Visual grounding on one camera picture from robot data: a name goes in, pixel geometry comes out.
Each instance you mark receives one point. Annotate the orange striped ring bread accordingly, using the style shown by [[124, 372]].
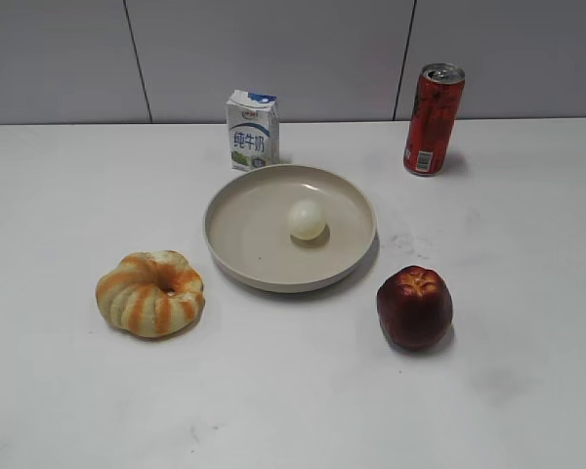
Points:
[[151, 294]]

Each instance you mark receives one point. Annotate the red drink can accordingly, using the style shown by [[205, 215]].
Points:
[[438, 94]]

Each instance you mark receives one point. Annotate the dark red apple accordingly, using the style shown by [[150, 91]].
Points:
[[415, 308]]

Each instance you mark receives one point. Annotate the white milk carton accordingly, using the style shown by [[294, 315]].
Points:
[[253, 125]]

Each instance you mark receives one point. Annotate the beige round plate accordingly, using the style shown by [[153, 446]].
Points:
[[245, 228]]

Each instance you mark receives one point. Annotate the white egg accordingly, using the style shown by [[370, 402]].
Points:
[[306, 219]]

